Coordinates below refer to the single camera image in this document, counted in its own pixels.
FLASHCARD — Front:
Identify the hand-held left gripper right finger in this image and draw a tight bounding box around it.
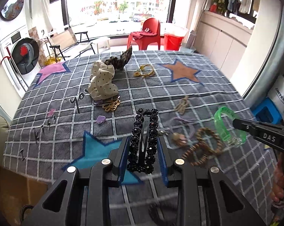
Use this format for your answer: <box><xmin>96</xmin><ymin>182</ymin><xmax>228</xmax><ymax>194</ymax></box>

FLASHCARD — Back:
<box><xmin>156</xmin><ymin>137</ymin><xmax>266</xmax><ymax>226</ymax></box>

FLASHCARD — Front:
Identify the yellow bundle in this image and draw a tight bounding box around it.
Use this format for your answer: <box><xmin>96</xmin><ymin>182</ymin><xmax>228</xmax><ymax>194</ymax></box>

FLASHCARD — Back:
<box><xmin>44</xmin><ymin>55</ymin><xmax>64</xmax><ymax>67</ymax></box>

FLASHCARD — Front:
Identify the large window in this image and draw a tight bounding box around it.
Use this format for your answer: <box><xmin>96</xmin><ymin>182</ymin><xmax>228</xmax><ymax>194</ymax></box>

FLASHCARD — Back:
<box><xmin>48</xmin><ymin>0</ymin><xmax>195</xmax><ymax>41</ymax></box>

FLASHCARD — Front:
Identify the white dryer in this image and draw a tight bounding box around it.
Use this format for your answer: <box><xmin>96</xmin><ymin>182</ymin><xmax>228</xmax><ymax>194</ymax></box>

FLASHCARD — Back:
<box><xmin>0</xmin><ymin>0</ymin><xmax>31</xmax><ymax>43</ymax></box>

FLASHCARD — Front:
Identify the red bucket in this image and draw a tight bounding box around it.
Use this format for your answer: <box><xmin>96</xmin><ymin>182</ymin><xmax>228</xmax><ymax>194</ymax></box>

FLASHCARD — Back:
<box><xmin>164</xmin><ymin>25</ymin><xmax>189</xmax><ymax>51</ymax></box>

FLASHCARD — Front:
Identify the purple cord with shell pendant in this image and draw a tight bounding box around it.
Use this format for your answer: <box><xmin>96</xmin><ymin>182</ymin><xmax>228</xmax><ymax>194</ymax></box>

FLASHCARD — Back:
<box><xmin>159</xmin><ymin>117</ymin><xmax>197</xmax><ymax>147</ymax></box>

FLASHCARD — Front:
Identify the white curtain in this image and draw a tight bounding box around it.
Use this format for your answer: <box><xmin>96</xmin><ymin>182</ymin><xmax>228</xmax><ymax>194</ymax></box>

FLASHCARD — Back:
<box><xmin>37</xmin><ymin>0</ymin><xmax>53</xmax><ymax>36</ymax></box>

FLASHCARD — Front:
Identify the hanging blue garment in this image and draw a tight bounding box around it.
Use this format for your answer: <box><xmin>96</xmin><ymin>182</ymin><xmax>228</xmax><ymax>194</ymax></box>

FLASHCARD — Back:
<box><xmin>226</xmin><ymin>0</ymin><xmax>238</xmax><ymax>12</ymax></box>

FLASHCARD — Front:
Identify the red handled mop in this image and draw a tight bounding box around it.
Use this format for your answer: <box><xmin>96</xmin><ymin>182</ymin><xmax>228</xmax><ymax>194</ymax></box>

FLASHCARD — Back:
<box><xmin>0</xmin><ymin>47</ymin><xmax>23</xmax><ymax>87</ymax></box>

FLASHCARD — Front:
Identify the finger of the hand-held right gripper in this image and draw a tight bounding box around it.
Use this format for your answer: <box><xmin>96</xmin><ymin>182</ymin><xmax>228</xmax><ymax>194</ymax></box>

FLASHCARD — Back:
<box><xmin>233</xmin><ymin>118</ymin><xmax>284</xmax><ymax>151</ymax></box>

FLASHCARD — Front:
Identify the white cabinet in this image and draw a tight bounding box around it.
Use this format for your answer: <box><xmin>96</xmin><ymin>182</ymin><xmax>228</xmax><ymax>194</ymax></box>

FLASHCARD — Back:
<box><xmin>196</xmin><ymin>11</ymin><xmax>253</xmax><ymax>76</ymax></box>

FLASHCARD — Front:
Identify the cardboard box tray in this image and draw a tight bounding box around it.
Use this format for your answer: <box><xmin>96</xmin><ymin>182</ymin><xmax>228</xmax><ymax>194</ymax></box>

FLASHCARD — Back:
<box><xmin>0</xmin><ymin>162</ymin><xmax>49</xmax><ymax>218</ymax></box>

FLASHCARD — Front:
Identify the gold hair clip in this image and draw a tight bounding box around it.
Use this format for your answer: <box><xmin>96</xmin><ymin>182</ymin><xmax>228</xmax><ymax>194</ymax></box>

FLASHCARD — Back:
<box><xmin>102</xmin><ymin>99</ymin><xmax>122</xmax><ymax>112</ymax></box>

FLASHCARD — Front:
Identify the blue plastic stool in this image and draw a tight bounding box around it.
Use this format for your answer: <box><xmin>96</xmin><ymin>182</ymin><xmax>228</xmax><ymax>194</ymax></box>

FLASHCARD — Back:
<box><xmin>252</xmin><ymin>97</ymin><xmax>283</xmax><ymax>128</ymax></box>

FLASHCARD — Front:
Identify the person's right hand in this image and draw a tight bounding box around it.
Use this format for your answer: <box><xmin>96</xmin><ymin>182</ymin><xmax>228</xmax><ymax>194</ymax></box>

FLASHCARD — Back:
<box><xmin>273</xmin><ymin>162</ymin><xmax>284</xmax><ymax>203</ymax></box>

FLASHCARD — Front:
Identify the yellow flower bouquet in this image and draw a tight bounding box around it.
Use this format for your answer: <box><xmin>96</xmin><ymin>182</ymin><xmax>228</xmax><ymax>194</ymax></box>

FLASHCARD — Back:
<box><xmin>208</xmin><ymin>0</ymin><xmax>227</xmax><ymax>14</ymax></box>

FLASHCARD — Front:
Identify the white printed bag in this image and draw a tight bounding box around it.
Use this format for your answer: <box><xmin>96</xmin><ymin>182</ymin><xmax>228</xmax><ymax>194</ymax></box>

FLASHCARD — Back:
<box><xmin>267</xmin><ymin>75</ymin><xmax>284</xmax><ymax>121</ymax></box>

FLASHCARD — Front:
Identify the red plastic chair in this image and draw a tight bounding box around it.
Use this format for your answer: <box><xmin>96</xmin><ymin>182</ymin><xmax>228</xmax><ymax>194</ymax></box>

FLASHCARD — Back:
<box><xmin>127</xmin><ymin>18</ymin><xmax>162</xmax><ymax>51</ymax></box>

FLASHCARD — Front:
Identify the white stool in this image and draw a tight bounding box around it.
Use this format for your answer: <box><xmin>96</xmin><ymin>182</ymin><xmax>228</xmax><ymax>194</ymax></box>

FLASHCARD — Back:
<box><xmin>94</xmin><ymin>37</ymin><xmax>111</xmax><ymax>53</ymax></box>

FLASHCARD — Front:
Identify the white polka dot scrunchie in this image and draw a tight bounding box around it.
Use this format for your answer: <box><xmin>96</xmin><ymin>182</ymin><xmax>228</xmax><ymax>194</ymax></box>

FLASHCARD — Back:
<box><xmin>88</xmin><ymin>60</ymin><xmax>119</xmax><ymax>101</ymax></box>

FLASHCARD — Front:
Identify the leopard print hair bow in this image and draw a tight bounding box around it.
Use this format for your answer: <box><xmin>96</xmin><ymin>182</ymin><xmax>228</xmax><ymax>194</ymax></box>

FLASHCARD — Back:
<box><xmin>104</xmin><ymin>46</ymin><xmax>133</xmax><ymax>72</ymax></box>

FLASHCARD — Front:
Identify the green translucent bracelet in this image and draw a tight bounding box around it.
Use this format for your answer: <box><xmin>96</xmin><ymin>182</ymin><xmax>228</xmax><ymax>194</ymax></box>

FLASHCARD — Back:
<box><xmin>214</xmin><ymin>106</ymin><xmax>247</xmax><ymax>148</ymax></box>

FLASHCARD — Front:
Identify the grey checked star blanket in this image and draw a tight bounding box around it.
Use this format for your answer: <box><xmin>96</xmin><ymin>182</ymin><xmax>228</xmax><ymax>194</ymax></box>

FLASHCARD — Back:
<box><xmin>3</xmin><ymin>49</ymin><xmax>278</xmax><ymax>226</ymax></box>

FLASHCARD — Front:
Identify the yellow hair tie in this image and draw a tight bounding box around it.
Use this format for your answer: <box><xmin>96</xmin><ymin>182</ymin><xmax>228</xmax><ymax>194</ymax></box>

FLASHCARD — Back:
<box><xmin>133</xmin><ymin>63</ymin><xmax>156</xmax><ymax>78</ymax></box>

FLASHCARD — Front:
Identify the black beaded hair clip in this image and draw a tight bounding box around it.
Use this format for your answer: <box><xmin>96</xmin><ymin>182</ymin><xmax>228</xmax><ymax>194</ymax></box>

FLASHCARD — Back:
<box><xmin>127</xmin><ymin>108</ymin><xmax>160</xmax><ymax>175</ymax></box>

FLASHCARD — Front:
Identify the wooden bead bracelet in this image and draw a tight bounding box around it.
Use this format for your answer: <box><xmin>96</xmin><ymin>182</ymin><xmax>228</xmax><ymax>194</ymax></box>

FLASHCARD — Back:
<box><xmin>181</xmin><ymin>127</ymin><xmax>225</xmax><ymax>168</ymax></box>

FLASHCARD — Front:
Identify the red cloth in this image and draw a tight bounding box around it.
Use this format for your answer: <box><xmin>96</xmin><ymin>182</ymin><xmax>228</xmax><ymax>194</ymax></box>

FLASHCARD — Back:
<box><xmin>132</xmin><ymin>29</ymin><xmax>157</xmax><ymax>40</ymax></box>

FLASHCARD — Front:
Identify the hanging white garment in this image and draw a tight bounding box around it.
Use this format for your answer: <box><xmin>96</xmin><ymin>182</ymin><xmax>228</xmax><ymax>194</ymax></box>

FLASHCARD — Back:
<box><xmin>238</xmin><ymin>0</ymin><xmax>253</xmax><ymax>15</ymax></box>

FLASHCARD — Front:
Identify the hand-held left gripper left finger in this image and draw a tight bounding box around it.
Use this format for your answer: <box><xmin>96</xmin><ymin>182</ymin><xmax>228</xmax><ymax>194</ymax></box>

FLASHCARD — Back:
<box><xmin>22</xmin><ymin>137</ymin><xmax>131</xmax><ymax>226</ymax></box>

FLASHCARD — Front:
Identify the white washing machine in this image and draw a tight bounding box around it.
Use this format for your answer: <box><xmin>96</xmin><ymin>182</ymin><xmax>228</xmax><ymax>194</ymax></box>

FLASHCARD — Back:
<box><xmin>0</xmin><ymin>27</ymin><xmax>40</xmax><ymax>93</ymax></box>

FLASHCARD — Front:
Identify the beige folding chair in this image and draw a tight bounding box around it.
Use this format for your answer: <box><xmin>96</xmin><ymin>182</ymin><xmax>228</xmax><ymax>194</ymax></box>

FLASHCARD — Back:
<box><xmin>47</xmin><ymin>26</ymin><xmax>96</xmax><ymax>61</ymax></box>

